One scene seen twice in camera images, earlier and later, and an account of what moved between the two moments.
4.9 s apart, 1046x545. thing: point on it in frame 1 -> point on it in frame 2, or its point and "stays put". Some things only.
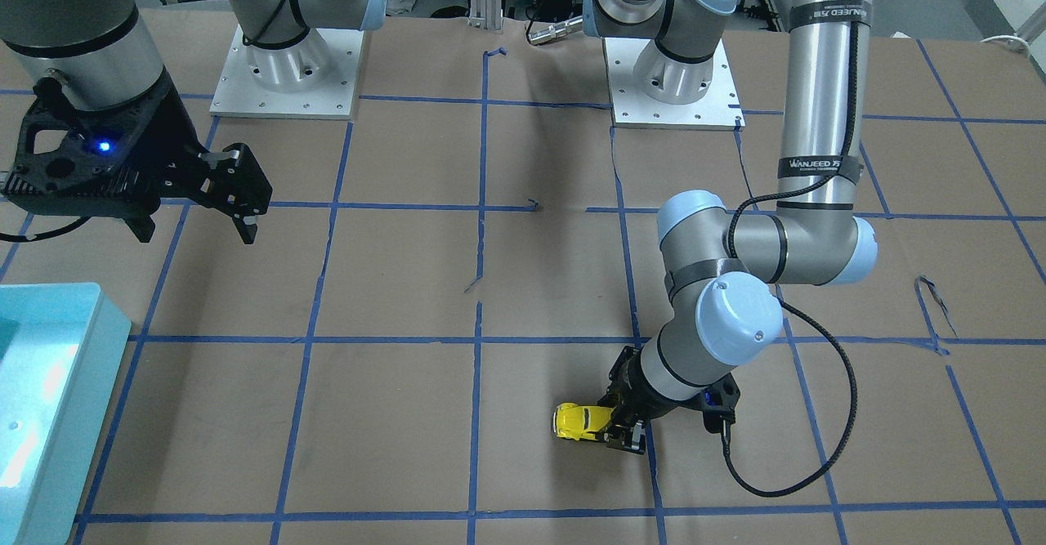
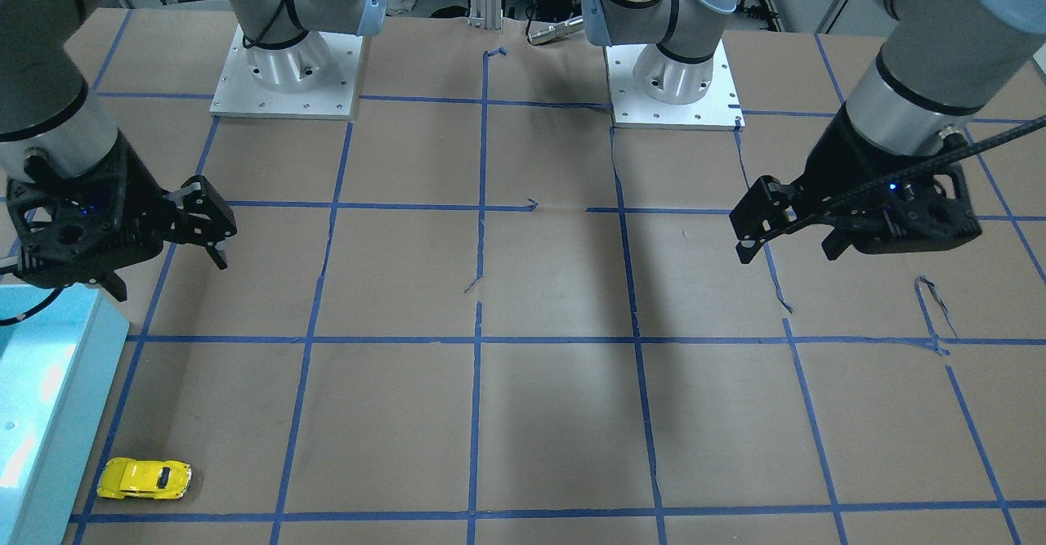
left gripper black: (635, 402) -> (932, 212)
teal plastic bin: (62, 346) stays put
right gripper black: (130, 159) -> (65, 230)
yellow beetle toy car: (577, 422) -> (122, 477)
